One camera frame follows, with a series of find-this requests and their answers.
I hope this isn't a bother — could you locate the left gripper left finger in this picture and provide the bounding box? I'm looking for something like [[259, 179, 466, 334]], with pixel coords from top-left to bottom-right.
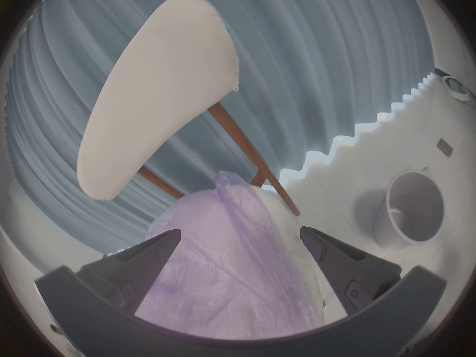
[[77, 229, 182, 316]]

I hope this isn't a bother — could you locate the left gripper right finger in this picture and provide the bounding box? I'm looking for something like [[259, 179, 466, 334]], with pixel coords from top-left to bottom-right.
[[300, 226, 403, 317]]

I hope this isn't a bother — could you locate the purple plastic bag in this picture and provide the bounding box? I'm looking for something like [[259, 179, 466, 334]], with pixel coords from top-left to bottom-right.
[[135, 170, 323, 340]]

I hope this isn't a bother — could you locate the white trash bin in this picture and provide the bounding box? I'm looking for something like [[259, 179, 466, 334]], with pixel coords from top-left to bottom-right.
[[373, 167, 445, 251]]

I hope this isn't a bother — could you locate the blue-green curtain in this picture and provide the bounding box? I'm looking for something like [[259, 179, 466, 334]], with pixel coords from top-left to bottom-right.
[[4, 0, 436, 255]]

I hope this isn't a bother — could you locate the cream chair with wooden legs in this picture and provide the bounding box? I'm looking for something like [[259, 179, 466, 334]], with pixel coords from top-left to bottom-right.
[[76, 0, 326, 326]]

